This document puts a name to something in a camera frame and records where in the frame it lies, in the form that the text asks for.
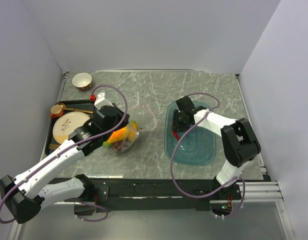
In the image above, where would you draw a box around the red chili pepper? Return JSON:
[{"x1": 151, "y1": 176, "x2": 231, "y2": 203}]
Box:
[{"x1": 171, "y1": 121, "x2": 180, "y2": 141}]

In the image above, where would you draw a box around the orange green mango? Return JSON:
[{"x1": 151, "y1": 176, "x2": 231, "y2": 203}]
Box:
[{"x1": 102, "y1": 127, "x2": 128, "y2": 148}]

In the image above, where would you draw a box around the dark red apple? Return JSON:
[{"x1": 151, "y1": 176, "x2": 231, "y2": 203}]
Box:
[{"x1": 111, "y1": 140, "x2": 128, "y2": 153}]

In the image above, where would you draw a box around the clear zip top bag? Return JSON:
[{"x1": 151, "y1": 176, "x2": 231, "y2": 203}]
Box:
[{"x1": 124, "y1": 105, "x2": 157, "y2": 152}]

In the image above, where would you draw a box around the yellow orange mango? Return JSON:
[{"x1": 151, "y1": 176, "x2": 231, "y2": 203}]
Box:
[{"x1": 127, "y1": 121, "x2": 139, "y2": 142}]

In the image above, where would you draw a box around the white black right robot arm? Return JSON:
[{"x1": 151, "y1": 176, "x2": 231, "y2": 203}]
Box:
[{"x1": 170, "y1": 94, "x2": 261, "y2": 199}]

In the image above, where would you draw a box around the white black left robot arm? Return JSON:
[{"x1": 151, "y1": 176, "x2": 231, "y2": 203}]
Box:
[{"x1": 0, "y1": 105, "x2": 130, "y2": 224}]

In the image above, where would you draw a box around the black rectangular tray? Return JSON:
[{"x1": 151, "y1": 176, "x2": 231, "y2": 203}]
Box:
[{"x1": 44, "y1": 99, "x2": 94, "y2": 155}]

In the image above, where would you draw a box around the translucent blue plastic container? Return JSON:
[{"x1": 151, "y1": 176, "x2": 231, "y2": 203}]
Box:
[{"x1": 164, "y1": 102, "x2": 217, "y2": 165}]

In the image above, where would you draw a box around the cream plate with leaf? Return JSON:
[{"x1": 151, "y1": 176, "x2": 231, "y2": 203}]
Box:
[{"x1": 52, "y1": 111, "x2": 90, "y2": 144}]

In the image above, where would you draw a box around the gold spoon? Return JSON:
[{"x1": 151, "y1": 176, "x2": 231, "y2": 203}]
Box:
[{"x1": 57, "y1": 102, "x2": 94, "y2": 114}]

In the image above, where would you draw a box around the white bowl brown outside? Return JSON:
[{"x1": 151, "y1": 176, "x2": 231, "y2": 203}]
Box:
[{"x1": 72, "y1": 72, "x2": 93, "y2": 92}]

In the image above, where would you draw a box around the small orange cup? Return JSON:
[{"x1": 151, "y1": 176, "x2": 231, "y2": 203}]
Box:
[{"x1": 49, "y1": 104, "x2": 64, "y2": 119}]

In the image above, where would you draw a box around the gold fork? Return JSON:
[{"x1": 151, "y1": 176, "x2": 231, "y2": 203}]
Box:
[{"x1": 48, "y1": 144, "x2": 60, "y2": 150}]

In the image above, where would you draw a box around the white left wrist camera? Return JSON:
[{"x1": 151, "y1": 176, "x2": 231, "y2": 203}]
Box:
[{"x1": 94, "y1": 90, "x2": 113, "y2": 110}]

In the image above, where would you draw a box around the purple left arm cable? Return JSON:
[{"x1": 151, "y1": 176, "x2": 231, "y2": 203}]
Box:
[{"x1": 0, "y1": 84, "x2": 127, "y2": 223}]

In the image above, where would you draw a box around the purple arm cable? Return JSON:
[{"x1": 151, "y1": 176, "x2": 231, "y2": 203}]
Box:
[
  {"x1": 170, "y1": 92, "x2": 246, "y2": 219},
  {"x1": 0, "y1": 84, "x2": 127, "y2": 223}
]

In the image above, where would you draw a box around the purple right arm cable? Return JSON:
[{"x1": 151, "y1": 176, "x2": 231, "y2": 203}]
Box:
[{"x1": 170, "y1": 92, "x2": 246, "y2": 219}]

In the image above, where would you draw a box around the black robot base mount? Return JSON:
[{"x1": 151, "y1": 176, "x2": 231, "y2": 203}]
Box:
[{"x1": 53, "y1": 177, "x2": 247, "y2": 216}]

